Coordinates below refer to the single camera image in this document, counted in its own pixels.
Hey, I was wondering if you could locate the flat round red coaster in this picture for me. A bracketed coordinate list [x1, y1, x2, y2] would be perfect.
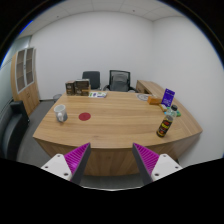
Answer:
[78, 112, 92, 122]

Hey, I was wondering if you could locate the wooden side desk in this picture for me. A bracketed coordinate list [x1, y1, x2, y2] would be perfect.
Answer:
[135, 79, 166, 99]

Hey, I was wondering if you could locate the round white disc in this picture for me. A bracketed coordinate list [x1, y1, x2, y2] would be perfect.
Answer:
[136, 93, 150, 102]

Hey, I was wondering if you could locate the purple sign card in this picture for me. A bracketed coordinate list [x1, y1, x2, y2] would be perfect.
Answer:
[161, 87, 176, 108]

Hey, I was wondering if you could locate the black leather sofa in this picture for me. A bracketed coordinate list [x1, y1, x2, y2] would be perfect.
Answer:
[0, 99, 30, 161]

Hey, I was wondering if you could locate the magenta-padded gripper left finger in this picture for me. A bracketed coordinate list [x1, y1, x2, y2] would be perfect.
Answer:
[40, 142, 92, 185]

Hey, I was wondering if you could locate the wooden cabinet with glass doors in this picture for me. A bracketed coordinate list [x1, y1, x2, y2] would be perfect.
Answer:
[10, 46, 41, 117]

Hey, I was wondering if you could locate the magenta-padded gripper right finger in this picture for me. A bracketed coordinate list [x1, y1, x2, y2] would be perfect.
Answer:
[132, 142, 184, 185]

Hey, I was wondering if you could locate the small orange box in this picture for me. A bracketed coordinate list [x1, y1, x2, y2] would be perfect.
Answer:
[147, 95, 163, 106]

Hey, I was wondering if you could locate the white and green leaflet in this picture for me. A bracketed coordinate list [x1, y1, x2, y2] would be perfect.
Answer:
[88, 91, 108, 99]

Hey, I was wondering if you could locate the grey trash bin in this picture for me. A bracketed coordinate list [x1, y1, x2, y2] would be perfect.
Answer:
[52, 93, 63, 103]

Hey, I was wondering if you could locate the black mesh office chair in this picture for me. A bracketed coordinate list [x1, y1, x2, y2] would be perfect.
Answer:
[102, 69, 138, 93]

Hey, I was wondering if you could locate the clear bottle with black cap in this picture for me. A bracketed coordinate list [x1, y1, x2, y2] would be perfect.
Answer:
[156, 104, 179, 139]

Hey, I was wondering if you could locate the large brown box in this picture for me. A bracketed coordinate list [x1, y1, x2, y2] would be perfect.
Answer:
[74, 78, 92, 97]

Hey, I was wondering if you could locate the white mug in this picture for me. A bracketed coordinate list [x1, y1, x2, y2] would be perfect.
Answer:
[53, 104, 69, 123]

